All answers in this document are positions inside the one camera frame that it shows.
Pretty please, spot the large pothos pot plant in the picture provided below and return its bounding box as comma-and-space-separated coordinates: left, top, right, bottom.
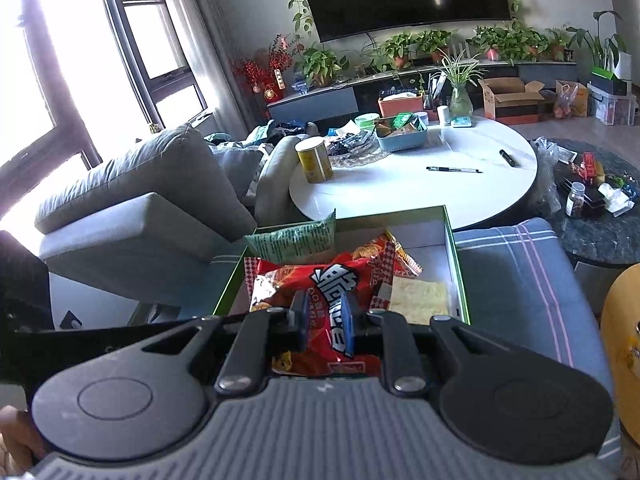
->
294, 44, 349, 89

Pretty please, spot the potted green plant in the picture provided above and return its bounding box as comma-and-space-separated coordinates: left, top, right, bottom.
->
416, 29, 454, 64
381, 31, 419, 71

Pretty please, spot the black tray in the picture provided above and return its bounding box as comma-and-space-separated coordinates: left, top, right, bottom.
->
556, 176, 609, 220

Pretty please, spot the glass dish with dark packets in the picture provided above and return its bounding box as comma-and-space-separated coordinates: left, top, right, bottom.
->
326, 126, 382, 169

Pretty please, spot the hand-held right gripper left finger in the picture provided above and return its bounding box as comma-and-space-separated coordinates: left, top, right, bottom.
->
132, 289, 312, 395

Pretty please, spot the clear plastic storage bin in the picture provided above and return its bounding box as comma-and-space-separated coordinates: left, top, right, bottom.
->
586, 82, 639, 127

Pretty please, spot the blue plaid cloth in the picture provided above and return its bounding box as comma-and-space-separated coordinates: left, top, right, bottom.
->
451, 216, 627, 463

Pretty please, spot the blue plastic basket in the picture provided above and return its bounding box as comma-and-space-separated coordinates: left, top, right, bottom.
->
374, 116, 430, 154

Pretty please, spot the yellow printed cloth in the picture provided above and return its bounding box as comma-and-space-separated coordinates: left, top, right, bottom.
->
599, 264, 640, 448

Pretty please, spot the grey sofa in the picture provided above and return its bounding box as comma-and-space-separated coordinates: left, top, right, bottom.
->
34, 121, 322, 311

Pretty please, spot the bushy potted plant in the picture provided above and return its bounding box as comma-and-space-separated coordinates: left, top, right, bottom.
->
466, 24, 549, 64

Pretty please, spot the pen holder with pens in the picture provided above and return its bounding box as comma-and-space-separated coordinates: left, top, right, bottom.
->
421, 74, 447, 112

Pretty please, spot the person's left hand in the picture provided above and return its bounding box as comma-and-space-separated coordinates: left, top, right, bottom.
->
0, 404, 49, 479

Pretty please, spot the grey tv cabinet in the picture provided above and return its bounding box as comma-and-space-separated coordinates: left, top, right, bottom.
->
266, 59, 579, 125

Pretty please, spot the pale green snack packet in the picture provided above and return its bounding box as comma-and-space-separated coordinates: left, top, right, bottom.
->
243, 208, 337, 267

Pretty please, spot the pile of clothes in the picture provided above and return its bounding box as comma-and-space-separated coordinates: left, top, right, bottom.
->
204, 119, 322, 150

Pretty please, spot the crumpled clear plastic bag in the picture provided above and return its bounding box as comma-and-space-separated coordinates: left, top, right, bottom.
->
529, 136, 577, 172

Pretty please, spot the glass spice jar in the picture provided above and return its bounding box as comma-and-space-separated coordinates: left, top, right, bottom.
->
566, 181, 587, 219

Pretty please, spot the red flower arrangement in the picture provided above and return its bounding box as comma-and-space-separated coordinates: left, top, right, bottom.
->
231, 34, 294, 102

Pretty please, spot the pink storage box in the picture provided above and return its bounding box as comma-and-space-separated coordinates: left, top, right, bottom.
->
376, 94, 427, 120

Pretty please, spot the yellow canister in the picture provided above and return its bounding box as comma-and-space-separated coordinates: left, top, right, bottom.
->
294, 137, 335, 185

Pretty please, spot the open cardboard box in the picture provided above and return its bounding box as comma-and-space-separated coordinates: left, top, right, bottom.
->
476, 76, 547, 127

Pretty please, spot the tall plant in white planter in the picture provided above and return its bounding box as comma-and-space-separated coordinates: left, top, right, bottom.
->
566, 9, 633, 82

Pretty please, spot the pale curtain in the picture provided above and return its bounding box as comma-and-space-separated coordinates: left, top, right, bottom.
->
154, 0, 253, 137

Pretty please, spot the white round coffee table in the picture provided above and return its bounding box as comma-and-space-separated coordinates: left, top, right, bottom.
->
288, 114, 539, 233

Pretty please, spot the dark marble round table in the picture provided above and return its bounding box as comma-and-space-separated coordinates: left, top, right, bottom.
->
551, 136, 640, 267

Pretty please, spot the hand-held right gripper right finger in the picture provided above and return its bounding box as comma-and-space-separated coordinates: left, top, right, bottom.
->
341, 291, 511, 395

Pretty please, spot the small potted plant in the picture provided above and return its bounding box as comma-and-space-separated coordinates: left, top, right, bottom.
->
546, 26, 577, 62

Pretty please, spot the green and black box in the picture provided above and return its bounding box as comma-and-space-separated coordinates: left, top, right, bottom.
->
590, 65, 629, 97

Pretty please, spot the green cardboard box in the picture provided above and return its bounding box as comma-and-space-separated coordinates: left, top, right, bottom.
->
212, 204, 472, 327

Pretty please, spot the glass vase with spider plant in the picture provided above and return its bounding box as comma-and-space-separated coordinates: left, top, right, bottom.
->
431, 56, 485, 119

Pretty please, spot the white crumpled tissue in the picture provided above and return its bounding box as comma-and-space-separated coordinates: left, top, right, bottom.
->
596, 181, 634, 217

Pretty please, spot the orange noodle snack packet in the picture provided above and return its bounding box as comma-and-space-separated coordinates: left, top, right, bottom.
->
345, 229, 424, 279

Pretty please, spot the red snack box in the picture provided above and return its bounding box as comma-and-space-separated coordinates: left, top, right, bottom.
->
579, 151, 607, 182

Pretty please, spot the window with dark frame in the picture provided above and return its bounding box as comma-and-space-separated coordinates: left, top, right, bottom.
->
0, 0, 212, 223

